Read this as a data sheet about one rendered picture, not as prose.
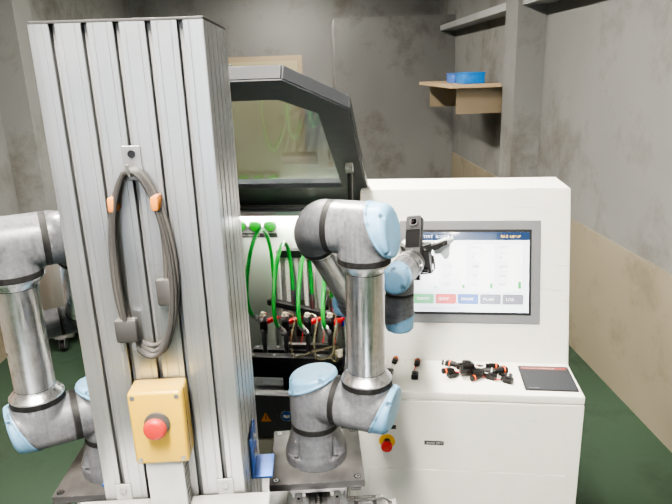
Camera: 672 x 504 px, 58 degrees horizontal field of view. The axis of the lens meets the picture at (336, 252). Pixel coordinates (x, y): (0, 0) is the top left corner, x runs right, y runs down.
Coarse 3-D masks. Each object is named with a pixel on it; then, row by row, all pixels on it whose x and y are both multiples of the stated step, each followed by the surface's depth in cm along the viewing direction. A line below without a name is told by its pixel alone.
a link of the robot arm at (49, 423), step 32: (0, 224) 122; (32, 224) 124; (0, 256) 121; (32, 256) 125; (0, 288) 124; (32, 288) 128; (0, 320) 128; (32, 320) 129; (32, 352) 130; (32, 384) 132; (32, 416) 132; (64, 416) 136; (32, 448) 134
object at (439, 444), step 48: (384, 192) 209; (432, 192) 207; (480, 192) 205; (528, 192) 203; (432, 336) 210; (480, 336) 208; (528, 336) 206; (432, 432) 193; (480, 432) 191; (528, 432) 189; (576, 432) 187; (384, 480) 200; (432, 480) 198; (480, 480) 196; (528, 480) 194; (576, 480) 192
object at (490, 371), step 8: (448, 360) 201; (464, 360) 198; (448, 368) 196; (464, 368) 196; (472, 368) 197; (480, 368) 197; (488, 368) 196; (496, 368) 196; (504, 368) 196; (448, 376) 197; (456, 376) 197; (472, 376) 194; (480, 376) 195; (488, 376) 195; (496, 376) 195; (504, 376) 194; (512, 376) 196
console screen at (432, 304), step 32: (448, 224) 207; (480, 224) 205; (512, 224) 204; (480, 256) 206; (512, 256) 204; (416, 288) 209; (448, 288) 208; (480, 288) 206; (512, 288) 205; (416, 320) 210; (448, 320) 208; (480, 320) 207; (512, 320) 206
